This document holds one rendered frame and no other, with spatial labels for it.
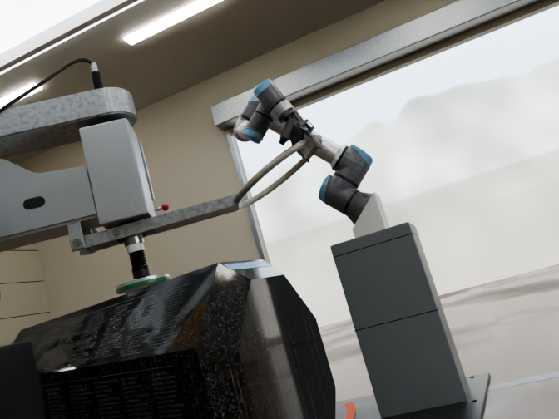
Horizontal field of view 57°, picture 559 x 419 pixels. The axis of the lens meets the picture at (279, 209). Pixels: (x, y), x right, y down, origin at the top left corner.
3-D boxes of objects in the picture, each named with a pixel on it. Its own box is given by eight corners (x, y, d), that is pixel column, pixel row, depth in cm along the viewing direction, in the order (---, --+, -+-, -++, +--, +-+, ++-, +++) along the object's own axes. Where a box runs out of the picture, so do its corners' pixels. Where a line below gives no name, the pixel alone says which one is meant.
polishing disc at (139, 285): (105, 297, 205) (103, 288, 206) (145, 290, 224) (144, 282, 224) (142, 283, 194) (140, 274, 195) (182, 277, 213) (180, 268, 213)
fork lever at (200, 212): (68, 250, 200) (66, 239, 201) (83, 256, 219) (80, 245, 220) (239, 202, 209) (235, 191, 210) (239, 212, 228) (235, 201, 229)
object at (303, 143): (234, 195, 195) (230, 189, 195) (234, 219, 242) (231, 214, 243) (333, 123, 204) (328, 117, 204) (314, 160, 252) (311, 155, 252)
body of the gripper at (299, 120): (316, 128, 208) (298, 105, 209) (304, 135, 202) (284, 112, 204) (307, 139, 214) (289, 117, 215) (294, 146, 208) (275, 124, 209)
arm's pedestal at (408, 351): (384, 397, 282) (339, 248, 297) (477, 378, 267) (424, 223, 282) (369, 426, 235) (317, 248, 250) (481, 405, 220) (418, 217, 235)
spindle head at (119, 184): (58, 242, 199) (37, 136, 207) (76, 249, 220) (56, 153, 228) (150, 219, 204) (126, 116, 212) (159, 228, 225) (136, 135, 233)
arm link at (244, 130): (228, 135, 283) (239, 133, 217) (239, 115, 283) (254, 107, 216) (245, 145, 285) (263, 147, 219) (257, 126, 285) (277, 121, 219)
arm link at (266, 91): (270, 80, 216) (267, 73, 206) (289, 102, 214) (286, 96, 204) (253, 95, 216) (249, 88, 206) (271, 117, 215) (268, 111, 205)
